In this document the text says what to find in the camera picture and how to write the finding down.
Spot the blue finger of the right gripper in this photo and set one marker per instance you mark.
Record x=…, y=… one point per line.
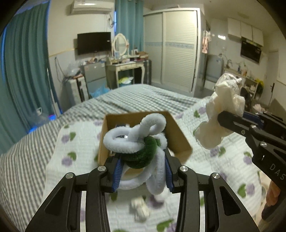
x=265, y=121

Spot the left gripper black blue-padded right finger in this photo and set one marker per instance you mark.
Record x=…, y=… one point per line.
x=223, y=211

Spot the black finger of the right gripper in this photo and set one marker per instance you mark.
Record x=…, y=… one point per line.
x=234, y=123

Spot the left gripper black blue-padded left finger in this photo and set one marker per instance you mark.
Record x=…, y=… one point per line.
x=61, y=210

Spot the cream plastic bag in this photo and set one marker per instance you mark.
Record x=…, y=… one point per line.
x=226, y=97

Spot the small white cloth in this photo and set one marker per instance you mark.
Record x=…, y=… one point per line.
x=142, y=212

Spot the white green fuzzy loop toy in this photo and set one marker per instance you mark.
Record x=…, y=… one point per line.
x=139, y=156

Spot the grey checked bed sheet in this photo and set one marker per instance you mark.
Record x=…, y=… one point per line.
x=23, y=166

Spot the white floral quilted blanket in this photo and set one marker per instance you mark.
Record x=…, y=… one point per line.
x=232, y=159

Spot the brown white cardboard box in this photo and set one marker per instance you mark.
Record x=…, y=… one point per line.
x=177, y=144

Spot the black range hood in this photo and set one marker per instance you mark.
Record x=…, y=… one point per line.
x=250, y=50

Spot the white sliding wardrobe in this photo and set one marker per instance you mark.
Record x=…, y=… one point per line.
x=172, y=40

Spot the teal window curtain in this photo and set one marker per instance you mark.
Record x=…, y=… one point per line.
x=27, y=89

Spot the grey mini fridge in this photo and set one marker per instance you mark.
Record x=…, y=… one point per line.
x=95, y=78

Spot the oval vanity mirror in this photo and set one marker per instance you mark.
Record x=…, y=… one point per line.
x=120, y=45

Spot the black wall television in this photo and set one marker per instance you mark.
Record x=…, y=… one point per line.
x=93, y=42

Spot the white wall air conditioner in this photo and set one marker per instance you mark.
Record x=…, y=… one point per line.
x=92, y=7

